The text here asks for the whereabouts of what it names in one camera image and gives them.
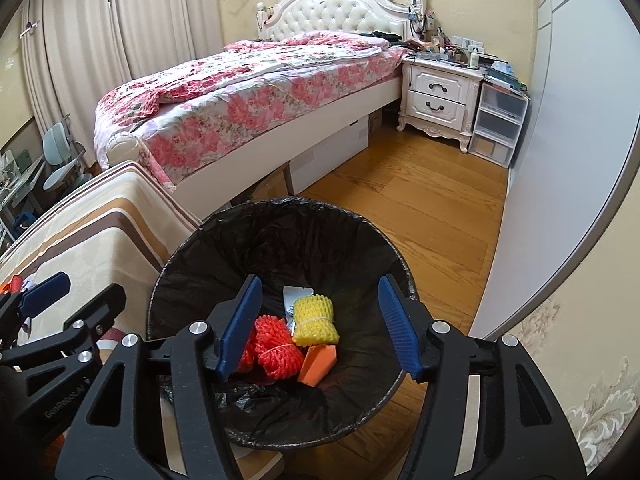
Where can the white storage box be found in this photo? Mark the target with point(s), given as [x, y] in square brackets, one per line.
[330, 155]

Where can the white bed with tufted headboard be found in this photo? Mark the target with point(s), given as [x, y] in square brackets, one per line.
[340, 15]

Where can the pink floral quilt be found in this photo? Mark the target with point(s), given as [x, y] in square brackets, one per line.
[225, 95]

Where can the small orange-red foam net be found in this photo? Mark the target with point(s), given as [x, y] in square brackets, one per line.
[247, 357]

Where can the small white bottle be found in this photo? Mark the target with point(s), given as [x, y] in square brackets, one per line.
[473, 59]

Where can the cluster of small toiletries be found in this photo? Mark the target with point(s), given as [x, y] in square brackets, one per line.
[440, 52]

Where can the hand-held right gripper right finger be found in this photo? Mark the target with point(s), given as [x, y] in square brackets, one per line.
[400, 330]

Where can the dark garment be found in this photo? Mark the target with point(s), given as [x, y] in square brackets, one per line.
[385, 36]

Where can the white nightstand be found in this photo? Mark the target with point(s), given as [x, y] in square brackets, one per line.
[440, 100]

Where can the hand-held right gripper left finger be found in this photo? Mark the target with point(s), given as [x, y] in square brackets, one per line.
[240, 330]

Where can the clear plastic drawer unit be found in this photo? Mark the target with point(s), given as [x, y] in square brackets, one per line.
[497, 125]

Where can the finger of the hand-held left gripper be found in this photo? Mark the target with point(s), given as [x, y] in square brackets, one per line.
[45, 290]
[100, 307]

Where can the yellow foam fruit net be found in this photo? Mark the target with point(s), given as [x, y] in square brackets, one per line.
[315, 320]

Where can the orange-red foam fruit net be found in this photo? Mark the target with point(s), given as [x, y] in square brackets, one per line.
[275, 355]

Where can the pile of household items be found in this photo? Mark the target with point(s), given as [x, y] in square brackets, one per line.
[502, 72]

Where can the white wall outlet strip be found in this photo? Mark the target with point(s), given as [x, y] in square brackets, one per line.
[467, 42]

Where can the white wardrobe door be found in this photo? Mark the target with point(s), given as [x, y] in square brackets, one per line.
[565, 160]

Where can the white paper packet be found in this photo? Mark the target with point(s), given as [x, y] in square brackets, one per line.
[290, 300]

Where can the black lined trash bin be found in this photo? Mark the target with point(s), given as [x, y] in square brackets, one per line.
[280, 250]

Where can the blue-grey desk chair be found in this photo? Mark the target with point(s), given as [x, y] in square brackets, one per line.
[57, 142]

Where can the striped tablecloth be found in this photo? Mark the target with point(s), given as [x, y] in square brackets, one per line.
[100, 240]

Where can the beige curtain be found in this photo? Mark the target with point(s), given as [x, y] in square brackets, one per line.
[165, 15]
[70, 60]

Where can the grey study desk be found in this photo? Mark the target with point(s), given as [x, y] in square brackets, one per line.
[22, 180]

